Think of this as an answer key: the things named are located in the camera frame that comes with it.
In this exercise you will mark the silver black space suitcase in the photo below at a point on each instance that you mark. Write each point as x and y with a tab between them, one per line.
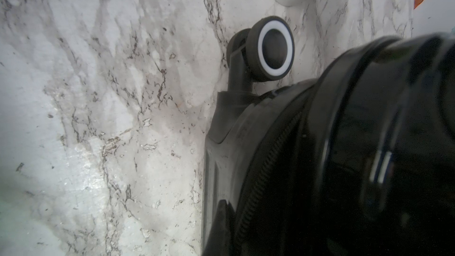
357	162

